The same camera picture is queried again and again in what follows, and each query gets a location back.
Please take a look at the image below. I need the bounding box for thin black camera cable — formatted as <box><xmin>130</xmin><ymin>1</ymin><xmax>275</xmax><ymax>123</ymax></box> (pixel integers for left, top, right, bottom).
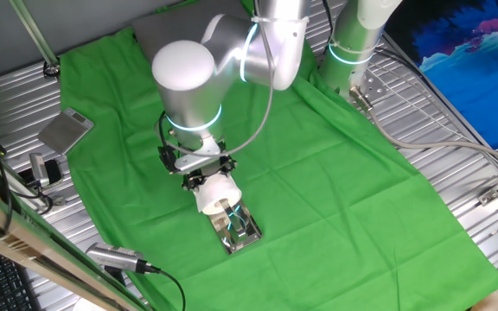
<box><xmin>13</xmin><ymin>181</ymin><xmax>55</xmax><ymax>216</ymax></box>

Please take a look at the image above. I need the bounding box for aluminium frame bar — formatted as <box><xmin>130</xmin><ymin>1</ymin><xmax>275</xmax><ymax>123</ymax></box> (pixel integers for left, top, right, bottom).
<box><xmin>0</xmin><ymin>176</ymin><xmax>146</xmax><ymax>311</ymax></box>

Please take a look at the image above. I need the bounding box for green cloth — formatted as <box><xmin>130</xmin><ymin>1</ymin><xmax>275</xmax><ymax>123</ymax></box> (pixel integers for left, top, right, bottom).
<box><xmin>58</xmin><ymin>0</ymin><xmax>498</xmax><ymax>311</ymax></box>

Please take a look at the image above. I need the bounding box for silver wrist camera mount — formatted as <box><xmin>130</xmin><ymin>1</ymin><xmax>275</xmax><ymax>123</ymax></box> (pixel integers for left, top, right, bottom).
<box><xmin>157</xmin><ymin>137</ymin><xmax>224</xmax><ymax>176</ymax></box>

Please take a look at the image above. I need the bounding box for grey flat pad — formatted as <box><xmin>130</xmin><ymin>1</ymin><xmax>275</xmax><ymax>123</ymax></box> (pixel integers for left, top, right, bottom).
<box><xmin>131</xmin><ymin>0</ymin><xmax>250</xmax><ymax>61</ymax></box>

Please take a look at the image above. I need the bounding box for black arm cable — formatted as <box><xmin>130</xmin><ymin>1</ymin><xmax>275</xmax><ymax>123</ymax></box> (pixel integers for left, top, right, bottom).
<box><xmin>156</xmin><ymin>110</ymin><xmax>176</xmax><ymax>150</ymax></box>

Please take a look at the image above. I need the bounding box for silver ribbed camera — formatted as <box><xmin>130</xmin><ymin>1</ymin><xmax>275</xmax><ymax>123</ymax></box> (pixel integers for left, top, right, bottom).
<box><xmin>85</xmin><ymin>242</ymin><xmax>149</xmax><ymax>274</ymax></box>

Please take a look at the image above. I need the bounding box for aluminium frame strut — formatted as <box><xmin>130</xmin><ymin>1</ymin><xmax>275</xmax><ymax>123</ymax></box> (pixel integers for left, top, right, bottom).
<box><xmin>9</xmin><ymin>0</ymin><xmax>62</xmax><ymax>79</ymax></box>

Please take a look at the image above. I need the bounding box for blue painted picture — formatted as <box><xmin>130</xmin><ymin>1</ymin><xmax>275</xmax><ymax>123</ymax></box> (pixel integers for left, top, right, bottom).
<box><xmin>382</xmin><ymin>0</ymin><xmax>498</xmax><ymax>150</ymax></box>

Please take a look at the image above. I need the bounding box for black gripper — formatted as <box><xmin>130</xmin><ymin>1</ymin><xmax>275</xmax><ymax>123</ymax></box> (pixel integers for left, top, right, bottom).
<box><xmin>182</xmin><ymin>155</ymin><xmax>238</xmax><ymax>192</ymax></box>

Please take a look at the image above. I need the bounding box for black clamp bracket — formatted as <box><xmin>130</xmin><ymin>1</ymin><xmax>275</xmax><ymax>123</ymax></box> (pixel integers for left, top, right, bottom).
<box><xmin>17</xmin><ymin>158</ymin><xmax>64</xmax><ymax>187</ymax></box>

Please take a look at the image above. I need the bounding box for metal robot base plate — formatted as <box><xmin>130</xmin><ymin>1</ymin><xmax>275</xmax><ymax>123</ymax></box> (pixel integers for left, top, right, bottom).
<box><xmin>348</xmin><ymin>64</ymin><xmax>388</xmax><ymax>105</ymax></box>

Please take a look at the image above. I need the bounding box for small silver camera on mount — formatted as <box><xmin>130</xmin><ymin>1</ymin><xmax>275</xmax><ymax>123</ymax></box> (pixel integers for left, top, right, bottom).
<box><xmin>29</xmin><ymin>152</ymin><xmax>51</xmax><ymax>187</ymax></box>

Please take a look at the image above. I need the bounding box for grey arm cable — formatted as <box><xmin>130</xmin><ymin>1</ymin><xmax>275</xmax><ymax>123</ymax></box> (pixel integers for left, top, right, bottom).
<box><xmin>153</xmin><ymin>0</ymin><xmax>276</xmax><ymax>159</ymax></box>

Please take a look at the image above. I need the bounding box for black camera stand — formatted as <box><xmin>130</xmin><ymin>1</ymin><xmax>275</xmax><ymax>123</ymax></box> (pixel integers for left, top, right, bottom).
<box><xmin>103</xmin><ymin>265</ymin><xmax>128</xmax><ymax>287</ymax></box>

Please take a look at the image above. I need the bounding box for silver digital kitchen scale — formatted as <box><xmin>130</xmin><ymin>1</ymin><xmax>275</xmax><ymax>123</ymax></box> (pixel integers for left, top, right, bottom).
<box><xmin>36</xmin><ymin>107</ymin><xmax>95</xmax><ymax>156</ymax></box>

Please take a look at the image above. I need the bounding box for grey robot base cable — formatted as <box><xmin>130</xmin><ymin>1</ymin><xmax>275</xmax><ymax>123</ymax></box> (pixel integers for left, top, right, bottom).
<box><xmin>350</xmin><ymin>86</ymin><xmax>498</xmax><ymax>174</ymax></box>

